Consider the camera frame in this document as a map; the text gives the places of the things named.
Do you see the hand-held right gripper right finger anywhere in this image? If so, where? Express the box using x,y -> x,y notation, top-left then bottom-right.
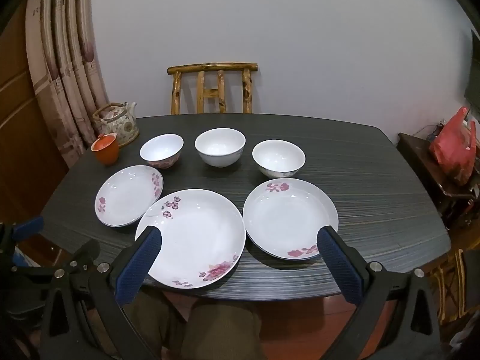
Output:
317,226 -> 442,360

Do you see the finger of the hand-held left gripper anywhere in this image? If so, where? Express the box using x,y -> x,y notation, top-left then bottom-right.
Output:
11,215 -> 46,244
56,238 -> 101,271

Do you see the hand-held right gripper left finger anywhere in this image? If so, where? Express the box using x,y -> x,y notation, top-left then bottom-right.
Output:
39,226 -> 163,360

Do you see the large purple floral plate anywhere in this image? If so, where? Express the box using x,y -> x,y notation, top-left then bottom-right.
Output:
135,188 -> 247,290

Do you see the small pink floral plate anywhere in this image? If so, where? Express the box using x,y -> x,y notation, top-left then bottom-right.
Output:
94,165 -> 164,228

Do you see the deep pink floral plate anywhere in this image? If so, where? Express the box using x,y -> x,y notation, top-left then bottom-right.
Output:
242,178 -> 339,260

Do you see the pink floral white bowl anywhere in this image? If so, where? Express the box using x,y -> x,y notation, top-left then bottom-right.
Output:
139,134 -> 184,169

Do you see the white bowl grey pattern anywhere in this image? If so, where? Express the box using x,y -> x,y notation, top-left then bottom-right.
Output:
251,140 -> 306,179

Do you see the large plain white bowl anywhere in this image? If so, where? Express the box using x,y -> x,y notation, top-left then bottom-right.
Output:
194,128 -> 247,167

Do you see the person's left leg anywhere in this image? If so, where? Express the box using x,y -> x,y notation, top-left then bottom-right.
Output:
124,292 -> 188,360

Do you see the person's leg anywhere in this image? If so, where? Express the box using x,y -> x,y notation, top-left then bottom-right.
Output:
180,302 -> 263,360
124,292 -> 188,360

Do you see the brown wooden door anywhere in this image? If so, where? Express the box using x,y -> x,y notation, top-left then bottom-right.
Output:
0,0 -> 70,233

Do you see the orange lidded tea cup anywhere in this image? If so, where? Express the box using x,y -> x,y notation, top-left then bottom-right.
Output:
91,134 -> 120,166

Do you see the person's right leg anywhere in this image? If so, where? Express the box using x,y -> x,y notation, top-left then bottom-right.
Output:
180,302 -> 263,360

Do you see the floral ceramic teapot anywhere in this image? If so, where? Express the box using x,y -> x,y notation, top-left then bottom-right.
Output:
92,102 -> 140,147

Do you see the dark wooden side cabinet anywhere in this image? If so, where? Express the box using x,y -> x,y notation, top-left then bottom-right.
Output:
397,132 -> 480,229

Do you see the red plastic bag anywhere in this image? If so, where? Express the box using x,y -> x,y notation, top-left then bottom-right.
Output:
429,107 -> 477,186

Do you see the beige patterned curtain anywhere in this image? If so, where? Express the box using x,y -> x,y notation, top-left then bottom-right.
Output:
26,0 -> 111,167

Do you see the wooden log chair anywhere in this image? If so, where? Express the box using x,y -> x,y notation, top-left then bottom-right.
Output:
167,62 -> 259,115

